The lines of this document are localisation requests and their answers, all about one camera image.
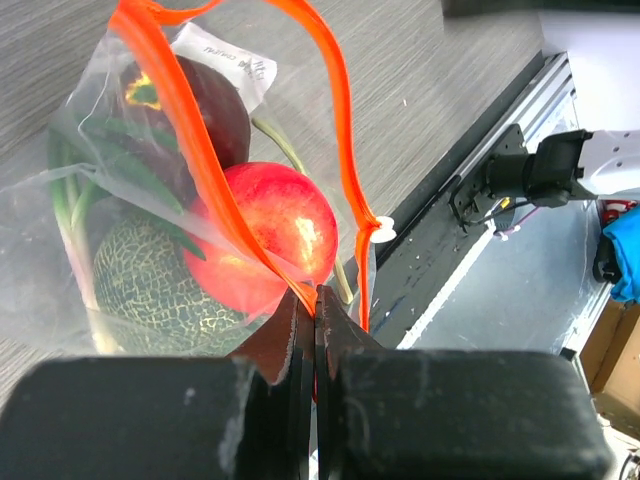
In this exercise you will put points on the green onion toy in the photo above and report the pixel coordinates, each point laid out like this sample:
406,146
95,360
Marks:
100,180

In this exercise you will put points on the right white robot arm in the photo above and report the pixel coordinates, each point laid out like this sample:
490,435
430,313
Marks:
571,166

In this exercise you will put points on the clear zip top bag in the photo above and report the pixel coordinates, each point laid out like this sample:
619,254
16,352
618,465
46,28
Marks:
289,70

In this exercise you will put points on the red pomegranate toy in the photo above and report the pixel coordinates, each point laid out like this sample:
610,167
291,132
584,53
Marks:
290,218

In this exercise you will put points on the blue glove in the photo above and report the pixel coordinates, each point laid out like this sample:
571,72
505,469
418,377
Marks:
617,255

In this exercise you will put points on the cardboard box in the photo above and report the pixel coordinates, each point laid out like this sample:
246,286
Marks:
610,359

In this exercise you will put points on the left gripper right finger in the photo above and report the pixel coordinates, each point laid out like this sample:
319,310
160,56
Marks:
448,414

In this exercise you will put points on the green melon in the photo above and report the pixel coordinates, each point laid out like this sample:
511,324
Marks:
199,286

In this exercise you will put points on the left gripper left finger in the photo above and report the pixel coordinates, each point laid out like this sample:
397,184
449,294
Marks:
242,416

